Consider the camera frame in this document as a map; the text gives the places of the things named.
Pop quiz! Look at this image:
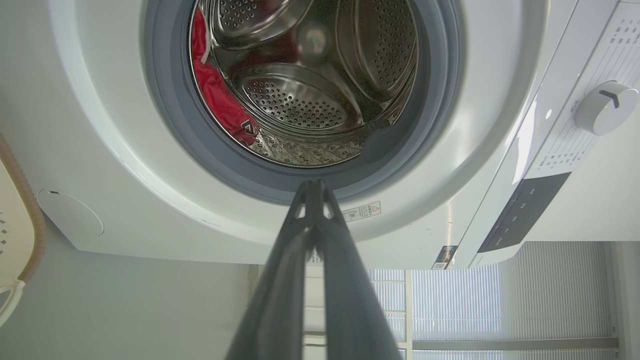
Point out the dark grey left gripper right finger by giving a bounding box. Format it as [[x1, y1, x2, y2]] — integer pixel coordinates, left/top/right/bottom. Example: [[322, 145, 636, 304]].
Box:
[[314, 180, 406, 360]]

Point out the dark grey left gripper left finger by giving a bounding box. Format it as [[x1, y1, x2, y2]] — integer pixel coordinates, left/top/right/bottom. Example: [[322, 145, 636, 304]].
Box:
[[225, 181, 317, 360]]

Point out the red and white jersey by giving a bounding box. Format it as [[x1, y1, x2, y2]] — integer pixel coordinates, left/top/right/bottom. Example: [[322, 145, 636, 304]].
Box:
[[190, 7, 261, 147]]

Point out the dark grey control panel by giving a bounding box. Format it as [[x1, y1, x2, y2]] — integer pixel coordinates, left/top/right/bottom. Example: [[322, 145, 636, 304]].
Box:
[[477, 172, 572, 254]]

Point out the stainless steel washing machine drum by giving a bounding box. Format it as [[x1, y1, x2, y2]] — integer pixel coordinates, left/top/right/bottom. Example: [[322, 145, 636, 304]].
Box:
[[189, 0, 420, 168]]

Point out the cream laundry basket brown rim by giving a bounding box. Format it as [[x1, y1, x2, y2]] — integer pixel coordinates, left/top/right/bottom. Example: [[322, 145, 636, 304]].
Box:
[[0, 134, 48, 329]]

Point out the grey warning triangle sticker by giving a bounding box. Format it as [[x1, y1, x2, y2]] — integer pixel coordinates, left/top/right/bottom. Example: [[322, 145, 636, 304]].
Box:
[[341, 201, 382, 223]]

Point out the dark QR code sticker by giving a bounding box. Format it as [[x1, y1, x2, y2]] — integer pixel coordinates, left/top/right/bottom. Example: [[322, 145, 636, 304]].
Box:
[[432, 245, 459, 270]]

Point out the white front-load washing machine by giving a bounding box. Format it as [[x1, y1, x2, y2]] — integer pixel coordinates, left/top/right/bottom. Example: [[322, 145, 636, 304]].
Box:
[[47, 0, 640, 271]]

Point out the grey rubber door gasket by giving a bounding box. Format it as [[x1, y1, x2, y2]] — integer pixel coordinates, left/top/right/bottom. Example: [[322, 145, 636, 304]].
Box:
[[142, 0, 466, 206]]

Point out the round white filter cover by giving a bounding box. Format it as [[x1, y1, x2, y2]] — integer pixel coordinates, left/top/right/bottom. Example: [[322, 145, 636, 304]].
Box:
[[37, 188, 105, 238]]

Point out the white round control knob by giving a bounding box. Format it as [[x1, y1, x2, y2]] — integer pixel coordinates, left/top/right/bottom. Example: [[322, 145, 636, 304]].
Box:
[[574, 81, 640, 137]]

